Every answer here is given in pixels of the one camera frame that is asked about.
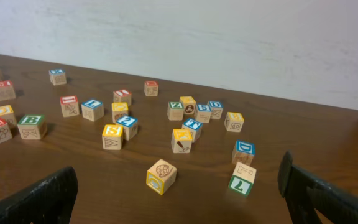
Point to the yellow block beside L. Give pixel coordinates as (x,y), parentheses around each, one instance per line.
(118,110)

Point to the blue L block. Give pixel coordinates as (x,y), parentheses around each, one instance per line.
(92,109)

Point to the yellow snail picture block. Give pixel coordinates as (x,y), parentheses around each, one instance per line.
(161,176)

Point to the red I block beside L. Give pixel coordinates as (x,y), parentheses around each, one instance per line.
(69,106)

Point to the yellow 8 block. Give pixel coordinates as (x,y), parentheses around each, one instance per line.
(233,122)

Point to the green 7 block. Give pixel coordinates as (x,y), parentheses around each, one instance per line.
(242,179)

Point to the red block far top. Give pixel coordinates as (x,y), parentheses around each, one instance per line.
(151,88)

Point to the blue D block right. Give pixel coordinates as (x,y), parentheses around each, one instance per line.
(243,152)

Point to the blue 5 block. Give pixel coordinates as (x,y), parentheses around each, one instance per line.
(203,113)

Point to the yellow ball picture block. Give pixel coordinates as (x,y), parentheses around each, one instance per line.
(189,104)

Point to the yellow block near U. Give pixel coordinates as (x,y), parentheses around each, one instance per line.
(7,113)

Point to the blue d block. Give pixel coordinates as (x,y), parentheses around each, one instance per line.
(243,152)
(216,109)

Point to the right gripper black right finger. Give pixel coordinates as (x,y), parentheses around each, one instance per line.
(307,195)

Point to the yellow S block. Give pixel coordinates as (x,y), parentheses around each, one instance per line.
(112,137)

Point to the blue D block upper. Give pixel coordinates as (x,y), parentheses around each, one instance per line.
(216,109)

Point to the blue 2 block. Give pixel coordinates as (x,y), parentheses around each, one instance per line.
(130,125)

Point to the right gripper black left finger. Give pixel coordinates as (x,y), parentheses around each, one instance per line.
(49,200)

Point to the green Z block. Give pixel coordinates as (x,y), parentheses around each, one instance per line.
(175,111)

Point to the blue X block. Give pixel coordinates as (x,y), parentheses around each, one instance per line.
(57,77)

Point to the blue T block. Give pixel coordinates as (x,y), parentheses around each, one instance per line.
(195,128)

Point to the red I block upper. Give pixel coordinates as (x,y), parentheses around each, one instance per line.
(122,95)

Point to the yellow K block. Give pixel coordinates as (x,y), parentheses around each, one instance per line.
(181,141)

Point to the green B block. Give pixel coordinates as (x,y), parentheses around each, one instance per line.
(32,127)

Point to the red E block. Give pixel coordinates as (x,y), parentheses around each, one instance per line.
(7,90)

